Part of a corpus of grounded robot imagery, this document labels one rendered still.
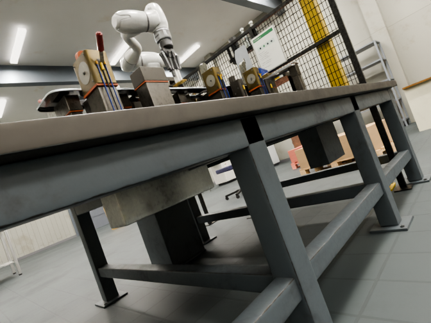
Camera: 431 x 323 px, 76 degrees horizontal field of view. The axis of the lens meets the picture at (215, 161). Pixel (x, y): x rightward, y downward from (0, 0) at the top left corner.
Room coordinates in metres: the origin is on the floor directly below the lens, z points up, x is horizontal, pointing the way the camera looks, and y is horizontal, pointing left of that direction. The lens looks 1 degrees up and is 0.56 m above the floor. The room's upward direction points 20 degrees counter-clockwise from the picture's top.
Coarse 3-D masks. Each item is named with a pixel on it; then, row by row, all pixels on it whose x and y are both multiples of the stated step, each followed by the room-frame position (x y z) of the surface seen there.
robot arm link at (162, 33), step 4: (160, 28) 1.45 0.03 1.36; (164, 28) 1.46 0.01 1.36; (156, 32) 1.46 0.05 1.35; (160, 32) 1.45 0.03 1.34; (164, 32) 1.46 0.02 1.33; (168, 32) 1.47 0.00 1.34; (156, 36) 1.47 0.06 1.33; (160, 36) 1.45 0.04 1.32; (164, 36) 1.46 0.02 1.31; (168, 36) 1.47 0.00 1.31; (156, 40) 1.48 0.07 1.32; (160, 40) 1.47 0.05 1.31
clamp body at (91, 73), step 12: (84, 60) 0.88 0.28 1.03; (96, 60) 0.89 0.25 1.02; (108, 60) 0.93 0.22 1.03; (84, 72) 0.89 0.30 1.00; (96, 72) 0.88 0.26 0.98; (108, 72) 0.91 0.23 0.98; (84, 84) 0.91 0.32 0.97; (96, 84) 0.87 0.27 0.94; (108, 84) 0.89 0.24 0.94; (84, 96) 0.93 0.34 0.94; (96, 96) 0.90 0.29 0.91; (108, 96) 0.88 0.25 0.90; (96, 108) 0.91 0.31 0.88; (108, 108) 0.89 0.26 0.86; (120, 108) 0.92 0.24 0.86
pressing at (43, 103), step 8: (72, 88) 0.96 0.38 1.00; (80, 88) 0.98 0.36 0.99; (120, 88) 1.10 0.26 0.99; (128, 88) 1.13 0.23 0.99; (176, 88) 1.34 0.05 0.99; (184, 88) 1.41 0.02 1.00; (192, 88) 1.46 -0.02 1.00; (200, 88) 1.51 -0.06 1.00; (48, 96) 0.96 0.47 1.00; (56, 96) 0.98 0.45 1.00; (80, 96) 1.05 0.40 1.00; (136, 96) 1.27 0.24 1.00; (192, 96) 1.61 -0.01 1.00; (200, 96) 1.66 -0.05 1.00; (40, 104) 0.98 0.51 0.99; (48, 104) 1.02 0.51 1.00
